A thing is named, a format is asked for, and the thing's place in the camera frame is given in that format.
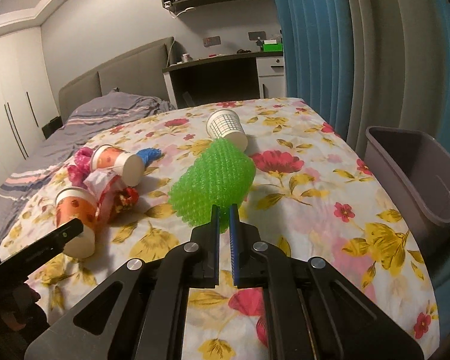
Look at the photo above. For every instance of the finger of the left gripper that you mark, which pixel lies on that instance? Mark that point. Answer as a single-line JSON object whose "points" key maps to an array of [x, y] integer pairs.
{"points": [[23, 263]]}

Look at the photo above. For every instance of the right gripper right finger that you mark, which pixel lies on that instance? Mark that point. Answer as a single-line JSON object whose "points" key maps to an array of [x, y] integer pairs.
{"points": [[311, 310]]}

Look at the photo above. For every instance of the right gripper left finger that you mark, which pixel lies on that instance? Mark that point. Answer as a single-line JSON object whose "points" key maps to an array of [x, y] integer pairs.
{"points": [[139, 311]]}

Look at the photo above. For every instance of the pink foam net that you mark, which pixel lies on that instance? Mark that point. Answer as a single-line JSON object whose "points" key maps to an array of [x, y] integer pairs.
{"points": [[80, 168]]}

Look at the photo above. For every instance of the red white plastic bag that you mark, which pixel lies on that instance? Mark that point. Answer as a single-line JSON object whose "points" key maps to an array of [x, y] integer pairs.
{"points": [[112, 194]]}

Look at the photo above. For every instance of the green foam net sleeve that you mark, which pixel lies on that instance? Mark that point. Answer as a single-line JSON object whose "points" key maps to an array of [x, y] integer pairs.
{"points": [[221, 176]]}

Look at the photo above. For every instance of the blue foam net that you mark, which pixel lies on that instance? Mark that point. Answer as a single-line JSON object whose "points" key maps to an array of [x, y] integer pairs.
{"points": [[149, 155]]}

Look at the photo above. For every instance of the white grid paper cup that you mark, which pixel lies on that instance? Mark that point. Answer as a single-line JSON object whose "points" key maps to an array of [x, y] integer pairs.
{"points": [[226, 124]]}

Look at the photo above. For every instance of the purple plastic trash bin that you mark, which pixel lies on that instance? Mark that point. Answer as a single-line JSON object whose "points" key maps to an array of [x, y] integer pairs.
{"points": [[414, 169]]}

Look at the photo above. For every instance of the black bedside table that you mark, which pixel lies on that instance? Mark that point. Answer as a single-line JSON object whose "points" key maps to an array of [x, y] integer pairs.
{"points": [[52, 126]]}

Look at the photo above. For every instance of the floral bed sheet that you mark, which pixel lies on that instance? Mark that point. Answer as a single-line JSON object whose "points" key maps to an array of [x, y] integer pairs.
{"points": [[311, 196]]}

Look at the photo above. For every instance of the purple striped duvet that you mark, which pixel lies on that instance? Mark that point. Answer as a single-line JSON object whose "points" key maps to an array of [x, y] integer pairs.
{"points": [[101, 113]]}

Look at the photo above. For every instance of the white wardrobe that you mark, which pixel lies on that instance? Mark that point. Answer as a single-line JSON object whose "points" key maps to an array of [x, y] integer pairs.
{"points": [[26, 98]]}

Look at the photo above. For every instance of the grey padded headboard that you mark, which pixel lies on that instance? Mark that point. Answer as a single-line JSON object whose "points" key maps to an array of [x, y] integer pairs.
{"points": [[138, 71]]}

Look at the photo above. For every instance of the dark desk with drawers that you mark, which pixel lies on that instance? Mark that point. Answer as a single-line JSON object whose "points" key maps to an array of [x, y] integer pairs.
{"points": [[226, 78]]}

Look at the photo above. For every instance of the small cup on desk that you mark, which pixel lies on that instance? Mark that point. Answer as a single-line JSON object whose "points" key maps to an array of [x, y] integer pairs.
{"points": [[186, 58]]}

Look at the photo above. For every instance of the blue grey curtain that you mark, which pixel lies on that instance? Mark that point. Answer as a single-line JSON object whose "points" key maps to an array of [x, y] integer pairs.
{"points": [[364, 63]]}

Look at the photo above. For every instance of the green box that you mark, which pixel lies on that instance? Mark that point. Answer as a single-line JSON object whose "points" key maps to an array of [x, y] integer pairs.
{"points": [[272, 46]]}

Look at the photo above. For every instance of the wall socket panel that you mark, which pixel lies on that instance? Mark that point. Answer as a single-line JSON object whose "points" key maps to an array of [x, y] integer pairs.
{"points": [[212, 41]]}

